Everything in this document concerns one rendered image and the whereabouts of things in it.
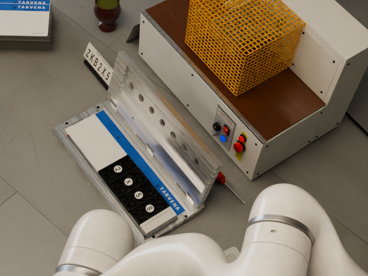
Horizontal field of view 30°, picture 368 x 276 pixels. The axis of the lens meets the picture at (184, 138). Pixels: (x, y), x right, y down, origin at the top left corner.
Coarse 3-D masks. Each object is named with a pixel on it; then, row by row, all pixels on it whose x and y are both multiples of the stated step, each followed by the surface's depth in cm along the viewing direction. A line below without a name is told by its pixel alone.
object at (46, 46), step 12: (0, 36) 206; (12, 36) 206; (24, 36) 207; (36, 36) 207; (48, 36) 207; (0, 48) 210; (12, 48) 211; (24, 48) 211; (36, 48) 211; (48, 48) 212
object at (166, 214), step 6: (168, 210) 181; (156, 216) 179; (162, 216) 180; (168, 216) 180; (174, 216) 180; (144, 222) 178; (150, 222) 179; (156, 222) 179; (162, 222) 179; (144, 228) 177; (150, 228) 177
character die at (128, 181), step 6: (138, 168) 187; (126, 174) 186; (132, 174) 187; (138, 174) 186; (144, 174) 186; (114, 180) 184; (120, 180) 185; (126, 180) 185; (132, 180) 185; (138, 180) 186; (144, 180) 186; (108, 186) 184; (114, 186) 184; (120, 186) 184; (126, 186) 184; (132, 186) 184; (114, 192) 182; (120, 192) 183
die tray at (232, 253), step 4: (232, 248) 179; (236, 248) 179; (224, 252) 178; (228, 252) 178; (232, 252) 178; (236, 252) 178; (228, 256) 177; (232, 256) 177; (236, 256) 178; (228, 260) 177; (232, 260) 177
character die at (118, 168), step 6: (126, 156) 189; (114, 162) 188; (120, 162) 189; (126, 162) 189; (132, 162) 189; (108, 168) 187; (114, 168) 187; (120, 168) 187; (126, 168) 188; (132, 168) 187; (102, 174) 185; (108, 174) 185; (114, 174) 186; (120, 174) 186; (108, 180) 185
